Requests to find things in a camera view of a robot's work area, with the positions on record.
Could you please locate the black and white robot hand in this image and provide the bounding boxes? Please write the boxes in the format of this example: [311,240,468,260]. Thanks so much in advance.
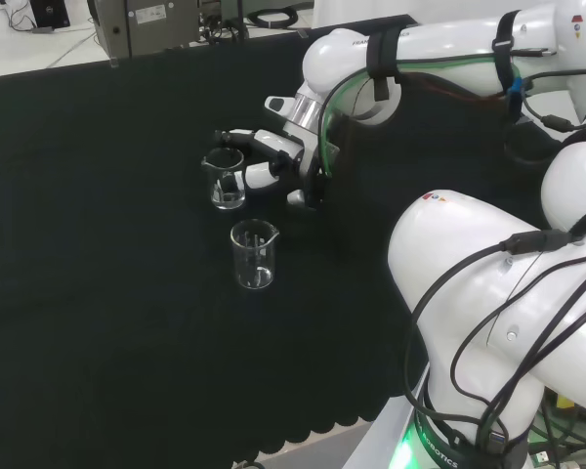
[213,127,337,212]

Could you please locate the clear glass beaker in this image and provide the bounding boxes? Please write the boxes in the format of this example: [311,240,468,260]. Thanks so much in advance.
[200,147,247,211]
[230,218,280,290]

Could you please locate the grey metal cabinet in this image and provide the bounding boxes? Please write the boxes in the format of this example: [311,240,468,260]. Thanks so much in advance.
[86,0,202,60]

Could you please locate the black bench cloth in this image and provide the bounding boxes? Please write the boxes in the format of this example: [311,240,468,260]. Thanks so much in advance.
[0,14,567,465]

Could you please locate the black computer tower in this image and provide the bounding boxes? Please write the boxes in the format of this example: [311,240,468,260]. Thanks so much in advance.
[28,0,71,29]

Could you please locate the coiled black cable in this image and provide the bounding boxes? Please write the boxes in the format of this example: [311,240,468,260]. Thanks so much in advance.
[246,6,300,28]

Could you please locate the black cable bundle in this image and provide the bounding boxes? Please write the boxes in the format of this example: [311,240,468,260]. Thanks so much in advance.
[197,11,251,48]

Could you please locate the black cable with connector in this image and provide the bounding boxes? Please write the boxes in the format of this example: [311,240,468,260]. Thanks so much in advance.
[402,229,585,426]

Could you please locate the black looped cable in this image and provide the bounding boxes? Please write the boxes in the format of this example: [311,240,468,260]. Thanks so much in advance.
[502,70,586,167]

